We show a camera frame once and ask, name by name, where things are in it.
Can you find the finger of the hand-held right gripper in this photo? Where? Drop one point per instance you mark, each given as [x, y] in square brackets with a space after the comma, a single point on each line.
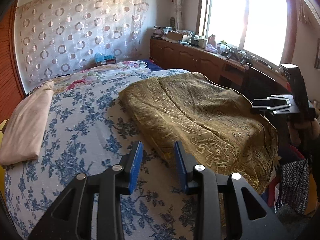
[277, 100]
[275, 110]

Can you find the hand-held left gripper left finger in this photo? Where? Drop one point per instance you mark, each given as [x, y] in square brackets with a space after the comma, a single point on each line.
[136, 165]

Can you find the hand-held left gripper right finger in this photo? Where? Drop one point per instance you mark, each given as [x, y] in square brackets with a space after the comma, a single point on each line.
[180, 166]

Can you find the gold paisley patterned garment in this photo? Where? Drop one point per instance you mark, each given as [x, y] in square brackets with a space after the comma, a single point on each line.
[200, 110]

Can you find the black device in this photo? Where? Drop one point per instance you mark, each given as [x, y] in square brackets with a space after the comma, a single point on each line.
[235, 54]

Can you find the blue floral white bedsheet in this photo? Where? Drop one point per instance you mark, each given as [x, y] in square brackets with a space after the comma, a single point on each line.
[82, 120]

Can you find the dotted dark cloth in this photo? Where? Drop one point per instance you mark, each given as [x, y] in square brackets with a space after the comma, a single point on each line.
[293, 182]

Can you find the pink figurine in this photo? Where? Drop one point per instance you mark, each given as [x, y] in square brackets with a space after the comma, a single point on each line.
[212, 43]

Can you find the window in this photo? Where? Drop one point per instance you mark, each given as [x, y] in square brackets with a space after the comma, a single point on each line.
[245, 20]

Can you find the pink floral quilt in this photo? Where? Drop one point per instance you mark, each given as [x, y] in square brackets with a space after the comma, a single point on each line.
[105, 72]

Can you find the long wooden cabinet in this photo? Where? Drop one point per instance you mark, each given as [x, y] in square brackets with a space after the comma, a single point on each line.
[190, 55]

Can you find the navy blue blanket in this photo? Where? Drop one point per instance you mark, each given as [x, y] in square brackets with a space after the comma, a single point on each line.
[153, 65]

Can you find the folded pale pink cloth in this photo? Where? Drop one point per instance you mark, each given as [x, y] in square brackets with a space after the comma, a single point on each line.
[27, 127]

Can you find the cardboard box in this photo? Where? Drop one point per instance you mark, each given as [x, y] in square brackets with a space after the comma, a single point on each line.
[175, 35]

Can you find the dark round ornament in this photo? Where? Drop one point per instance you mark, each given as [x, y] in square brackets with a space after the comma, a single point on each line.
[172, 22]

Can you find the white lace window curtain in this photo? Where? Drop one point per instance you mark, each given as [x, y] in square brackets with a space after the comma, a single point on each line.
[180, 5]

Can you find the circle patterned sheer curtain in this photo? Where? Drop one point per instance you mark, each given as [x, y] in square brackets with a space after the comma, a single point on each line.
[75, 30]

